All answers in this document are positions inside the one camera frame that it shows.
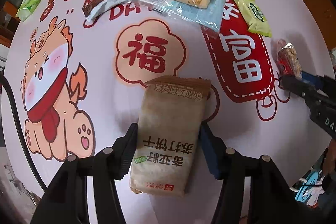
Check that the person's right forearm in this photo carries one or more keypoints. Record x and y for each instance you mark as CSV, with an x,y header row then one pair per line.
x,y
331,161

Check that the beige cracker packet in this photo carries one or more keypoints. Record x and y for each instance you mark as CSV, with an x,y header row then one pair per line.
x,y
168,134

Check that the red nut bar packet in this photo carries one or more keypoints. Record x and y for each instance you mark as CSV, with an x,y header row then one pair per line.
x,y
287,58

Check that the light blue snack packet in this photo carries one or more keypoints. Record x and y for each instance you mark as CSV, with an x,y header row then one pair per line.
x,y
210,15

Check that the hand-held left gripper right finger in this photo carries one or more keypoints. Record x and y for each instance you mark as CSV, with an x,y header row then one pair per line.
x,y
210,151

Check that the printed pink tablecloth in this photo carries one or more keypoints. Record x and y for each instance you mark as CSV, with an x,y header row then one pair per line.
x,y
92,56

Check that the blue white plastic item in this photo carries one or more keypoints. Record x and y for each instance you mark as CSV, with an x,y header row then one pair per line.
x,y
311,186

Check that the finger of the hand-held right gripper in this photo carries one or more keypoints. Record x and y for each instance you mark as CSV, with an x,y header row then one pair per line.
x,y
296,86
312,78

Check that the brown snowflake snack packet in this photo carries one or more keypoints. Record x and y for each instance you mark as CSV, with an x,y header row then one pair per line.
x,y
105,2

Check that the green plastic packet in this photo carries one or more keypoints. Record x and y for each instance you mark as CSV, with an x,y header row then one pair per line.
x,y
30,2

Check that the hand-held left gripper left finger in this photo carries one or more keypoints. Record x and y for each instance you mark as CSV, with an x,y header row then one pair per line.
x,y
126,154

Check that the small green snack packet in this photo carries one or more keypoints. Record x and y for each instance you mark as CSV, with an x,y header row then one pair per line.
x,y
256,14

